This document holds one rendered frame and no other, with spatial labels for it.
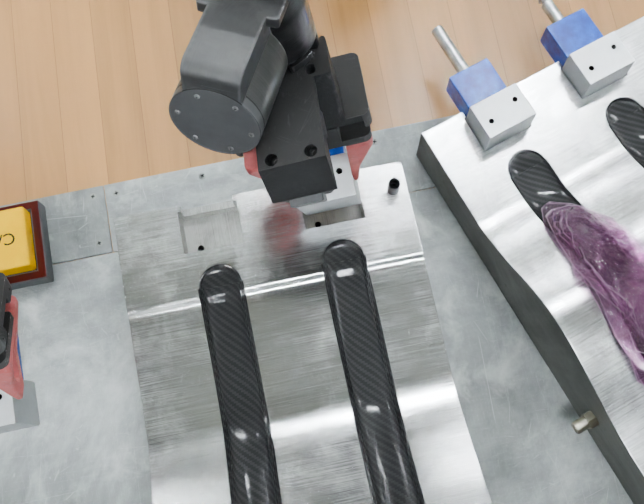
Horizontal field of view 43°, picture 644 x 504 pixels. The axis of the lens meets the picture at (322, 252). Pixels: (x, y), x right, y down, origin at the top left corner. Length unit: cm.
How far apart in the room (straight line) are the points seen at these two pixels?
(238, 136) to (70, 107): 43
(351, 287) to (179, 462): 20
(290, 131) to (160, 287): 25
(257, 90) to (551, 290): 35
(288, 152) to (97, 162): 40
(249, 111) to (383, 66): 42
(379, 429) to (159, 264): 23
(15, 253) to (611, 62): 58
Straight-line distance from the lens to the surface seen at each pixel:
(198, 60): 47
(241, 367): 71
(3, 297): 61
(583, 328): 72
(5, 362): 60
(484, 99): 78
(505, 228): 77
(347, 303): 71
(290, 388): 70
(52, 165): 89
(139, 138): 87
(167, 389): 71
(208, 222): 76
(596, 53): 83
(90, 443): 81
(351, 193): 67
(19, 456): 84
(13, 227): 84
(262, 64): 49
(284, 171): 51
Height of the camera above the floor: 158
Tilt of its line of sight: 75 degrees down
